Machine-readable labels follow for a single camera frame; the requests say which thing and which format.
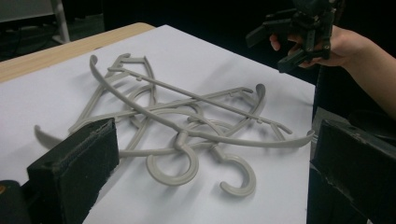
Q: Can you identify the white desk frame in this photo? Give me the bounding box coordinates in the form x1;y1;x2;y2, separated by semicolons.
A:
0;0;71;45

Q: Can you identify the grey plastic clothes hanger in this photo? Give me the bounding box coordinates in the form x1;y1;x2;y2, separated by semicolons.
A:
33;83;267;198
68;52;225;152
89;54;316;187

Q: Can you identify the white board sheet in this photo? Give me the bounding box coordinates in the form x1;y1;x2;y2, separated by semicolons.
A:
0;24;317;224

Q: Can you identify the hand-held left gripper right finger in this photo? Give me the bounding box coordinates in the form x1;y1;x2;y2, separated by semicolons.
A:
306;119;396;224

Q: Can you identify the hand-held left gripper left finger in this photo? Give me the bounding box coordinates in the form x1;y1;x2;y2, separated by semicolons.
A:
26;117;120;224

